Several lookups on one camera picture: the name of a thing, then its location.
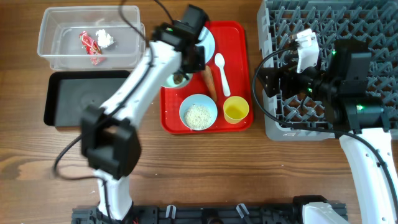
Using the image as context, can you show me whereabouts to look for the brown food scrap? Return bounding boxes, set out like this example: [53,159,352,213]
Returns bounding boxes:
[173,74,184,85]

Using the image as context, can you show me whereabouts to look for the mint green bowl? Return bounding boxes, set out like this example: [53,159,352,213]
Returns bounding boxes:
[162,73,193,89]

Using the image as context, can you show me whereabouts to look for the light blue bowl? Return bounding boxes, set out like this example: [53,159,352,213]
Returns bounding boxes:
[179,94,218,131]

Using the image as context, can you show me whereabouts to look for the yellow plastic cup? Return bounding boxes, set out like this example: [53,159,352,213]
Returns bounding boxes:
[223,96,250,124]

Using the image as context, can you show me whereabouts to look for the white rice pile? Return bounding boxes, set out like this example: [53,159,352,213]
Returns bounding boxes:
[184,104,212,130]

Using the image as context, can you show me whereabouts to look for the red snack wrapper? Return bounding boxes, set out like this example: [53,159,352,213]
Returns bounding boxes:
[79,31,105,65]

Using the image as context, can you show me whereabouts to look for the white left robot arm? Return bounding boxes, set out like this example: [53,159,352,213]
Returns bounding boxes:
[81,4,209,223]

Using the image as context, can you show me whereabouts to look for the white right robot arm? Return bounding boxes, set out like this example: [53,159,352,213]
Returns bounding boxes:
[252,39,397,223]

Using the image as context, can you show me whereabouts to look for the grey dishwasher rack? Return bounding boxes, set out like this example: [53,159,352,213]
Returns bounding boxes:
[257,1,397,141]

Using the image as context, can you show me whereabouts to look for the clear plastic waste bin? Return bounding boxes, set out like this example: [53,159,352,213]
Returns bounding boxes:
[37,6,146,70]

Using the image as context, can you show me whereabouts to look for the black waste tray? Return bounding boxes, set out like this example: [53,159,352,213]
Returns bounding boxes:
[44,70,130,128]

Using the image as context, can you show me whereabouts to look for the orange carrot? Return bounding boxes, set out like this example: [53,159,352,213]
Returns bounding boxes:
[201,65,218,102]

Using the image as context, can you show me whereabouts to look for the light blue plate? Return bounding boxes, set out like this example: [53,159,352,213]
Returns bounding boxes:
[196,27,216,63]

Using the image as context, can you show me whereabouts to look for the white plastic spoon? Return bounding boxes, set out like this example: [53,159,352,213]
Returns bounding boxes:
[215,53,231,97]

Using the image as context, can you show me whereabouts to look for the red plastic tray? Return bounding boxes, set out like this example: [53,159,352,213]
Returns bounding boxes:
[160,21,253,134]

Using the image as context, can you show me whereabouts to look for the crumpled white tissue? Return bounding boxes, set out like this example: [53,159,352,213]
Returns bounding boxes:
[96,29,114,48]

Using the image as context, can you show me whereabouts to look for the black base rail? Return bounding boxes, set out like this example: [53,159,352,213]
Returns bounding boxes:
[71,202,348,224]

